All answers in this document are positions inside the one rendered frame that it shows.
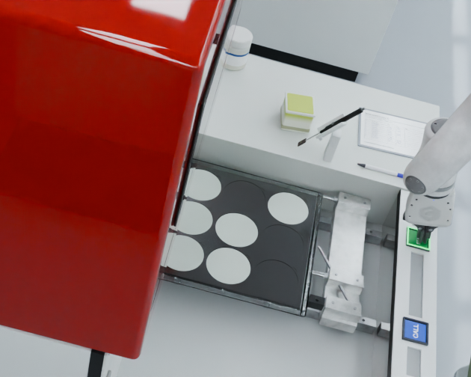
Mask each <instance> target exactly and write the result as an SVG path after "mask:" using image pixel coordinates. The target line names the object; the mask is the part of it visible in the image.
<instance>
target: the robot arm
mask: <svg viewBox="0 0 471 377"><path fill-rule="evenodd" d="M470 159H471V94H470V95H469V96H468V97H467V98H466V99H465V100H464V101H463V102H462V103H461V104H460V106H459V107H458V108H457V109H456V110H455V112H454V113H453V114H452V115H451V116H450V117H437V118H434V119H432V120H430V121H428V122H427V124H426V125H425V130H424V134H423V139H422V144H421V147H420V148H419V151H418V153H417V154H416V155H415V156H414V158H413V159H412V160H411V161H410V163H409V164H408V165H407V167H406V168H405V170H404V175H403V181H404V185H405V187H406V189H407V190H408V191H409V195H408V197H407V203H406V210H405V211H404V214H403V220H404V221H406V222H408V223H410V224H414V225H415V226H416V227H417V233H416V237H419V243H422V241H423V243H424V244H426V242H427V239H430V237H431V232H433V231H434V229H436V228H438V227H448V226H449V225H451V222H452V216H453V211H454V205H455V181H456V178H457V174H458V172H459V170H460V169H461V168H462V167H463V166H464V165H465V164H466V163H467V162H468V161H469V160H470Z"/></svg>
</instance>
